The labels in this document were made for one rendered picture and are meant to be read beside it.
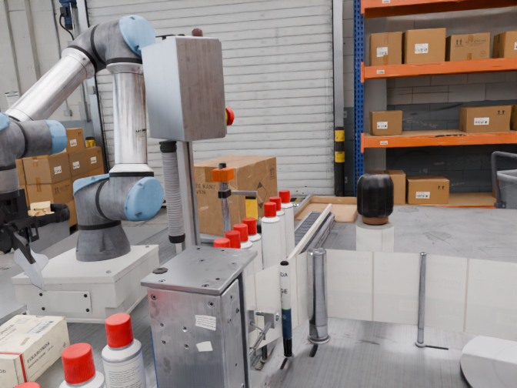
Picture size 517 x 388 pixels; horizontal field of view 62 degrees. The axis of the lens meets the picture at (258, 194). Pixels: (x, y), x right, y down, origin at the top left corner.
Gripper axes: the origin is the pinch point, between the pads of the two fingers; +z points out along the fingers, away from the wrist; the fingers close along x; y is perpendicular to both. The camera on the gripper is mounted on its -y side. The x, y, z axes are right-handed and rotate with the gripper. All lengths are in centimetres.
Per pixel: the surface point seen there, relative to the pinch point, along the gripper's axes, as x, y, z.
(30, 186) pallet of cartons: 230, 305, 30
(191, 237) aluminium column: -32.7, 20.3, -5.0
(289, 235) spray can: -53, 52, 4
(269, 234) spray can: -49, 36, -1
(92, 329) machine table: -7.4, 15.9, 17.1
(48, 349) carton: -6.1, 1.4, 13.6
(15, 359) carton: -6.1, -7.6, 10.4
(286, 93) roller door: -13, 453, -51
